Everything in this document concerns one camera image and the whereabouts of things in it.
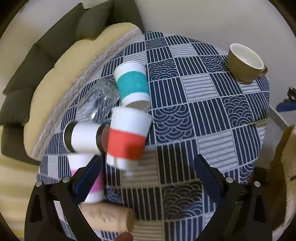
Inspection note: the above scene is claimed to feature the cream fleece sofa cover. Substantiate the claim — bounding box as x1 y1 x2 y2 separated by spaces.
23 23 142 161

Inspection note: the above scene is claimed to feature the teal banded paper cup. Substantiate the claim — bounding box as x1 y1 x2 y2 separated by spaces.
114 61 151 111

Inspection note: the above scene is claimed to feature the pink banded paper cup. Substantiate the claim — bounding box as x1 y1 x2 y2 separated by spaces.
68 153 104 204

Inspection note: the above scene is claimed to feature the brown ceramic mug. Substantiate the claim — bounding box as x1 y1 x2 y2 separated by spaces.
227 43 268 83

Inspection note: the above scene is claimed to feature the right dark throw pillow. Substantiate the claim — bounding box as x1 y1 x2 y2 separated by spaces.
76 1 113 40

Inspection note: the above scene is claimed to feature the brown kraft paper cup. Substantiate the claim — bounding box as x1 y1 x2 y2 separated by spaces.
80 202 135 232

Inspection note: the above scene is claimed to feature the red banded paper cup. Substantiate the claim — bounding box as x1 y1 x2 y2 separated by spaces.
106 107 152 172

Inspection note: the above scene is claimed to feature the left hand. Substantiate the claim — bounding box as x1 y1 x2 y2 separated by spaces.
114 232 133 241

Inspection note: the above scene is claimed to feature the black banded paper cup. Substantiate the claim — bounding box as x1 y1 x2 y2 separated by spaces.
63 121 110 155

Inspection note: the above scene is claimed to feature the clear glass cup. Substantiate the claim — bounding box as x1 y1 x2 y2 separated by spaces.
76 78 119 123

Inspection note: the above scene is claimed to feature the dark grey sofa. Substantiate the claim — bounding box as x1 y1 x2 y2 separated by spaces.
0 0 147 166

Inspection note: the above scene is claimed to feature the blue patterned tablecloth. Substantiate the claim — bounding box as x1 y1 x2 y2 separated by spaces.
37 32 269 240

